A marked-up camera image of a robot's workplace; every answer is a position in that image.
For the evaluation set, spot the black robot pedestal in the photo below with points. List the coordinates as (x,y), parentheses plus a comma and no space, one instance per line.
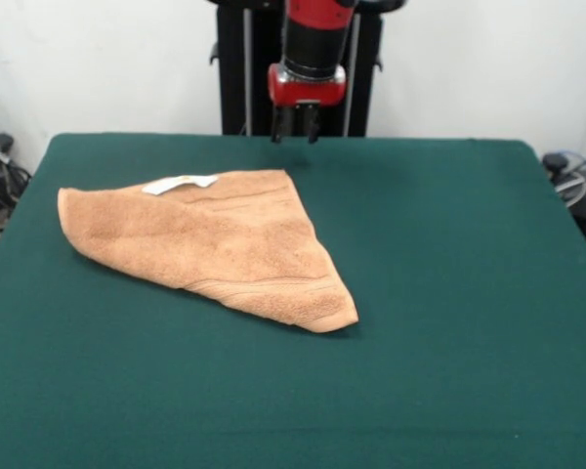
(234,68)

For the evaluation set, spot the dark green table cloth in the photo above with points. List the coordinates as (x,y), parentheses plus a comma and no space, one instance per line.
(420,342)

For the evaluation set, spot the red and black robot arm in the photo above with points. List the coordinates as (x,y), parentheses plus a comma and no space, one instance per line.
(317,34)

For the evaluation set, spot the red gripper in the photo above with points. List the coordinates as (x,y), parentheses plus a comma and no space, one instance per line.
(305,90)

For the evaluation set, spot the tan terry towel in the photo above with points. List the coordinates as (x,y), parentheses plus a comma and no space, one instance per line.
(215,244)

